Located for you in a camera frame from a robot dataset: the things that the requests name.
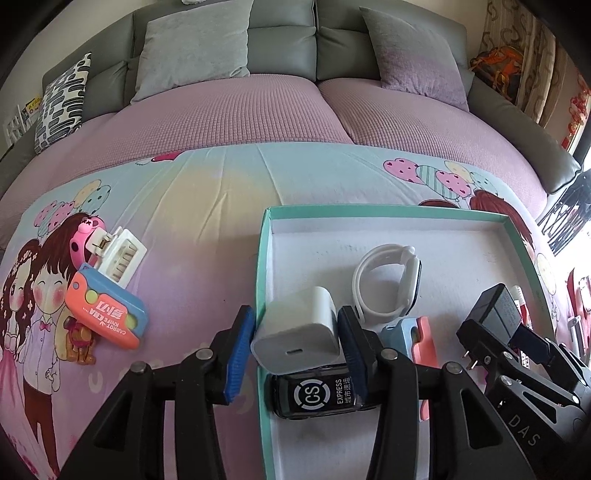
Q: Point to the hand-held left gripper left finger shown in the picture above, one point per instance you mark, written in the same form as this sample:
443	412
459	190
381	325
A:
240	355

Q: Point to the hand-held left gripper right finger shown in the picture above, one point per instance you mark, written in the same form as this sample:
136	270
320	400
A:
352	355

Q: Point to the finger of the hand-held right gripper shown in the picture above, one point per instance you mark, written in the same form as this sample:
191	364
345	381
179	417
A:
531	341
508	378

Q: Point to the black power adapter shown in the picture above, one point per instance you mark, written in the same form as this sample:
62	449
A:
494	314

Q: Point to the black toy car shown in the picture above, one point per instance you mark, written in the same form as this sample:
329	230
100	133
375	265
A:
314	392

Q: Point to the white usb charger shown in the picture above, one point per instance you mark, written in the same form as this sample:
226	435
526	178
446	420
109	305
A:
300	332

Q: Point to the small orange blue utility knife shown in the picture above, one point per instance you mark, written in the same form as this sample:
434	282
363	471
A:
411	339

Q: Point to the teal cardboard box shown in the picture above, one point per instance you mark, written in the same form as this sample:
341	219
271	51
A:
438	258

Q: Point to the white smartwatch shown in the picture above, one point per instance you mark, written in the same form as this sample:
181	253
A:
388	286

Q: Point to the black metal rack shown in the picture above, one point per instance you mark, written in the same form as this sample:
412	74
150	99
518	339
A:
568	207

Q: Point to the large orange blue utility knife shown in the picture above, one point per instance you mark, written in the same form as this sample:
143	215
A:
106	314

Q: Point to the white hair clip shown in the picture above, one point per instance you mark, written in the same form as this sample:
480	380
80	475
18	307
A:
121	254

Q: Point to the printed cartoon blanket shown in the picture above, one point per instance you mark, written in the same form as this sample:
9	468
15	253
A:
184	207

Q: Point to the pink cartoon toy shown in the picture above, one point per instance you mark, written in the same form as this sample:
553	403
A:
83	240

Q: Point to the pink sofa cover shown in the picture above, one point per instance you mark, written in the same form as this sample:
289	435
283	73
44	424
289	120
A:
277	110

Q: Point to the patterned curtain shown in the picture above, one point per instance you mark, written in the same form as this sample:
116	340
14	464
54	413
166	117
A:
540	69

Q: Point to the red orange bag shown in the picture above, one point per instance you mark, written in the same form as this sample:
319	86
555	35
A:
498	69

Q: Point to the purple grey pillow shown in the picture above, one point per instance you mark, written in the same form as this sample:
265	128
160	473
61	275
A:
415	60

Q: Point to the light grey pillow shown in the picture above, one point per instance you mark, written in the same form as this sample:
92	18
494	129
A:
194	50

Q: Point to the black white patterned pillow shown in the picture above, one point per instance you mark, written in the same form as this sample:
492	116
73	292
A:
62	101

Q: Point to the grey sofa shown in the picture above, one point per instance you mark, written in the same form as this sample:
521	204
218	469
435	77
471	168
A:
286	41

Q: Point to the white magazine rack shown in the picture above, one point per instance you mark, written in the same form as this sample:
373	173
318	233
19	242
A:
14	127

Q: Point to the yellow magazine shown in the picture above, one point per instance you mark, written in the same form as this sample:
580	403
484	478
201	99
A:
32	104

